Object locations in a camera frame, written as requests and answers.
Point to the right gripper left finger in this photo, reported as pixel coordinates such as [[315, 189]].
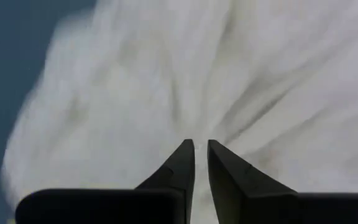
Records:
[[166, 199]]

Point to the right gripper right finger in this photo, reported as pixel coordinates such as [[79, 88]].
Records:
[[247, 199]]

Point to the white garment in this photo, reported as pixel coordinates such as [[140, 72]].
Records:
[[197, 77]]

